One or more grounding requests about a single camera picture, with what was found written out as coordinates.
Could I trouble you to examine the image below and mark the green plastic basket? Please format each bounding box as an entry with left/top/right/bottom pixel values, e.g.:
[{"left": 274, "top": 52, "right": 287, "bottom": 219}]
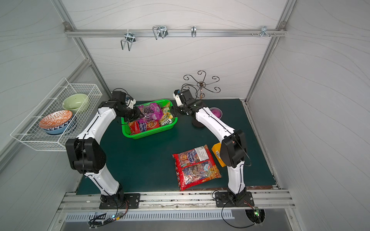
[{"left": 121, "top": 99, "right": 178, "bottom": 140}]

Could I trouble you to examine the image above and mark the red cookie bag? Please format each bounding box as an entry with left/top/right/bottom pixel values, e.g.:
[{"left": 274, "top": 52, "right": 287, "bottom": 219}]
[{"left": 129, "top": 119, "right": 160, "bottom": 135}]

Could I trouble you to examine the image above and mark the purple snack bag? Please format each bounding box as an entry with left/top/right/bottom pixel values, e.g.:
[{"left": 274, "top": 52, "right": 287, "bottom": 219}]
[{"left": 138, "top": 103, "right": 163, "bottom": 122}]

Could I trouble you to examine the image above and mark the large red candy bag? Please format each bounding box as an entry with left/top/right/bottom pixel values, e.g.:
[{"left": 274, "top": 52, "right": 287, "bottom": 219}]
[{"left": 172, "top": 145, "right": 222, "bottom": 191}]

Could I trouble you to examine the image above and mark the green Fox's candy bag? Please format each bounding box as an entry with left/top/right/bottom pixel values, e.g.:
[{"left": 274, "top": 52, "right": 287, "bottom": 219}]
[{"left": 159, "top": 103, "right": 174, "bottom": 127}]

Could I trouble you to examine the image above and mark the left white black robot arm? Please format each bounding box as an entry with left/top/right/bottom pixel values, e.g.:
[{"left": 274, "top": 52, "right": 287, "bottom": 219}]
[{"left": 66, "top": 88, "right": 144, "bottom": 207}]

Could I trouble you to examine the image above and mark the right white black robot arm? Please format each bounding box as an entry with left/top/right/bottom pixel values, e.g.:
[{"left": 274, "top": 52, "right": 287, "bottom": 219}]
[{"left": 173, "top": 90, "right": 250, "bottom": 201}]

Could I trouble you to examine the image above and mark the purple small bowl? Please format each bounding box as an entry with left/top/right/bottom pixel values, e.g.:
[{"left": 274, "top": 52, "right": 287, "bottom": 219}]
[{"left": 210, "top": 107, "right": 223, "bottom": 118}]

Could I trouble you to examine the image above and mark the light green bowl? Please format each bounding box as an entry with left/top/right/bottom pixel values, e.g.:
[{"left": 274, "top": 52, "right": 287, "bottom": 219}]
[{"left": 62, "top": 93, "right": 89, "bottom": 114}]

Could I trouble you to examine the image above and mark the yellow orange snack bag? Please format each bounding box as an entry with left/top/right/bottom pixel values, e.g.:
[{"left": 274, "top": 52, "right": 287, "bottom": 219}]
[{"left": 212, "top": 142, "right": 226, "bottom": 167}]

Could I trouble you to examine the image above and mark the dark green table mat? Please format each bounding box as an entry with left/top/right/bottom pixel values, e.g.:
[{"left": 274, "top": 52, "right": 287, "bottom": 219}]
[{"left": 100, "top": 99, "right": 276, "bottom": 192}]

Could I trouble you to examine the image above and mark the orange patterned bowl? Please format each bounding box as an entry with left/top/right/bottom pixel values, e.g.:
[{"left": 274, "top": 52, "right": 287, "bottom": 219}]
[{"left": 39, "top": 110, "right": 73, "bottom": 129}]

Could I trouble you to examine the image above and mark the blue bowl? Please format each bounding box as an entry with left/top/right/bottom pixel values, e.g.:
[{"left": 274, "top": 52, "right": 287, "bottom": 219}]
[{"left": 43, "top": 119, "right": 76, "bottom": 135}]

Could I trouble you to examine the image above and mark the metal double hook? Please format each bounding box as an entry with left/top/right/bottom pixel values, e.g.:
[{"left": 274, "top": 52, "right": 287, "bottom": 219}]
[{"left": 120, "top": 31, "right": 136, "bottom": 51}]

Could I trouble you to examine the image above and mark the small metal hook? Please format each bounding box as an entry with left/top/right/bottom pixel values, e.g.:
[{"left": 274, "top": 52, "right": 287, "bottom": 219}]
[{"left": 191, "top": 26, "right": 197, "bottom": 38}]

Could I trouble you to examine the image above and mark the metal loop hook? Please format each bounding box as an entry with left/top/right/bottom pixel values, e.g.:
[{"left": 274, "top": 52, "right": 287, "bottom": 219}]
[{"left": 152, "top": 26, "right": 168, "bottom": 40}]

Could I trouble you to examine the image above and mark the white perforated vent strip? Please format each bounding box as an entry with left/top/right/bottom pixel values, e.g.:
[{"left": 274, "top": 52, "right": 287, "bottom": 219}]
[{"left": 65, "top": 210, "right": 235, "bottom": 222}]

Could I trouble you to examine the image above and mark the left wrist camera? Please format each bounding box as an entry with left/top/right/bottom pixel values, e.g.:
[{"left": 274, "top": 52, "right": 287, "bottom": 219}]
[{"left": 126, "top": 97, "right": 136, "bottom": 109}]

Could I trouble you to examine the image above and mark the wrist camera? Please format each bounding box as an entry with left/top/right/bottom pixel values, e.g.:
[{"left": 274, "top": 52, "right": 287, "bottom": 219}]
[
  {"left": 173, "top": 91, "right": 183, "bottom": 107},
  {"left": 126, "top": 97, "right": 136, "bottom": 109}
]

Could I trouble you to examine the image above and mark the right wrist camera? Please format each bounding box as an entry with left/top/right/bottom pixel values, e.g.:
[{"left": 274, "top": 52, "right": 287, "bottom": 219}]
[{"left": 173, "top": 91, "right": 183, "bottom": 107}]

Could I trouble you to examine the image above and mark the white wire wall basket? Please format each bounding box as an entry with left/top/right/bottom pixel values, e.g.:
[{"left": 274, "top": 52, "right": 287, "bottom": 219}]
[{"left": 11, "top": 79, "right": 102, "bottom": 151}]

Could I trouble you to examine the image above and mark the aluminium wall rail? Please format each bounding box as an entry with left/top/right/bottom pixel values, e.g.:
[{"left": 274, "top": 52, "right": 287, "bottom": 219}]
[{"left": 65, "top": 28, "right": 288, "bottom": 38}]

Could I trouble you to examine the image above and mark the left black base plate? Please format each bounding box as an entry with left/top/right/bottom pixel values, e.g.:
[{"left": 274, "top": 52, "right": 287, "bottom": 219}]
[{"left": 99, "top": 193, "right": 140, "bottom": 209}]

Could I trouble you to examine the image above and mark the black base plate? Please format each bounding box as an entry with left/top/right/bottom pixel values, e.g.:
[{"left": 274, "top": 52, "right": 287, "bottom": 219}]
[
  {"left": 213, "top": 191, "right": 255, "bottom": 208},
  {"left": 99, "top": 193, "right": 140, "bottom": 209}
]

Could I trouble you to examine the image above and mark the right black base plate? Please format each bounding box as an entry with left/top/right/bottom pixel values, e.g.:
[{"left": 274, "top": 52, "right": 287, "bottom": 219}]
[{"left": 213, "top": 191, "right": 255, "bottom": 208}]

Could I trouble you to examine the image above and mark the left cable bundle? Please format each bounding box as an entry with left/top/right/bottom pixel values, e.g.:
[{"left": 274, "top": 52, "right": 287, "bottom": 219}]
[{"left": 88, "top": 199, "right": 130, "bottom": 229}]

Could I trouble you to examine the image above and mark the aluminium front frame rail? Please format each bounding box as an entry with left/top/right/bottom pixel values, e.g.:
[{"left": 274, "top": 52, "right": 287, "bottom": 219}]
[{"left": 57, "top": 189, "right": 296, "bottom": 213}]

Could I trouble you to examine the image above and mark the right black cable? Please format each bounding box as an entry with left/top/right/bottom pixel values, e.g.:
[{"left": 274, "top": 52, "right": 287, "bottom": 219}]
[{"left": 221, "top": 202, "right": 266, "bottom": 229}]

